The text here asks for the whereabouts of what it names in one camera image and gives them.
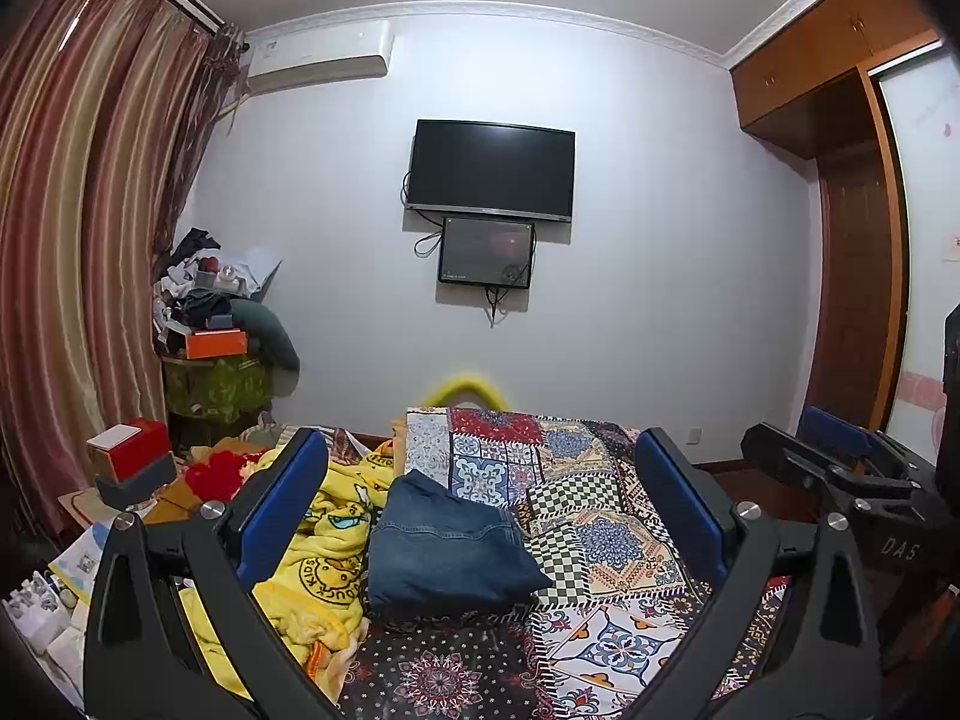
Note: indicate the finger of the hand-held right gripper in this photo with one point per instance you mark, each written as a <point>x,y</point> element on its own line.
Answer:
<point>795,461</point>
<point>832,431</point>

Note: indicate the small black wall monitor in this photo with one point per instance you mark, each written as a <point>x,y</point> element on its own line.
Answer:
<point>484,251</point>

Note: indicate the yellow cartoon blanket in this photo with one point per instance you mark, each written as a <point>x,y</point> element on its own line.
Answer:
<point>330,540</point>

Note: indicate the black wall television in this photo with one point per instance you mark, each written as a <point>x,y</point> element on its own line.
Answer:
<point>491,169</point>

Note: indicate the yellow curved foam tube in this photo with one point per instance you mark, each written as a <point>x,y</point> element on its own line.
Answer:
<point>465,388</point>

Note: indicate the striped brown red curtain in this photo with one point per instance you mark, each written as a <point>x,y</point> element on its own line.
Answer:
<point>90,202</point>

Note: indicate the dark green jacket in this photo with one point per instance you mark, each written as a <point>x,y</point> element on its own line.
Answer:
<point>270,334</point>

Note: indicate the illustrated paper booklet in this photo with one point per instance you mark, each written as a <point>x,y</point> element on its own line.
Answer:
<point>79,559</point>

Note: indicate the wooden overhead wardrobe cabinet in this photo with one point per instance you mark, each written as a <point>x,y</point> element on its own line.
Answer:
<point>810,52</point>

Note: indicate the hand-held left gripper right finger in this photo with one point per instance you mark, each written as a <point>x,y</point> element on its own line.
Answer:
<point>679,495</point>

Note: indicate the white air conditioner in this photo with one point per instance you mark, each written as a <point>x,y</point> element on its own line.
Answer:
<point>322,56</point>

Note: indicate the brown wooden door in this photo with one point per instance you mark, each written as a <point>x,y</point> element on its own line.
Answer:
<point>844,292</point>

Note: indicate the wooden door frame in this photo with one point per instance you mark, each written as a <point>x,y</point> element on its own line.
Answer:
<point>881,240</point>

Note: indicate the dark grey box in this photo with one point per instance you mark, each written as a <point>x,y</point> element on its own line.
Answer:
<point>139,484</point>

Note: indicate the white packets pile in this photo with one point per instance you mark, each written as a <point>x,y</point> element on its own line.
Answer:
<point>37,630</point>

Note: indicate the white paper bag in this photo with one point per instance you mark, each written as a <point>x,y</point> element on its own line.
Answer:
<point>255,266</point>

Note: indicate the blue denim jeans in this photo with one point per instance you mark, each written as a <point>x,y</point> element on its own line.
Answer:
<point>442,547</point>

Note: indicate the green cloth covered table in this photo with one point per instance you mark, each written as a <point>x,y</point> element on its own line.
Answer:
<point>214,390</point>

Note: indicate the white wall socket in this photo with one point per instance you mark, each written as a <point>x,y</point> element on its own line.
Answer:
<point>694,435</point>

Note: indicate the pile of mixed clothes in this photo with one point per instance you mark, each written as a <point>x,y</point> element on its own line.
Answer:
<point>187,277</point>

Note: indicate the orange box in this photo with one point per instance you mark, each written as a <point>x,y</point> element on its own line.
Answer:
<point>217,343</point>

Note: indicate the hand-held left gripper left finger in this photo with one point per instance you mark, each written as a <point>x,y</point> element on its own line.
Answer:
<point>289,502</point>

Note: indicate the red cloth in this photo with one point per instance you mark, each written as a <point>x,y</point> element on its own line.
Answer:
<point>217,474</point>

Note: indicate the patchwork patterned bed sheet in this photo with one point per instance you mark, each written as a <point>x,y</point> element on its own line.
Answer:
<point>600,540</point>

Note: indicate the red and white box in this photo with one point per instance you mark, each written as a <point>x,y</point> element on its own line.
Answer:
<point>127,442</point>

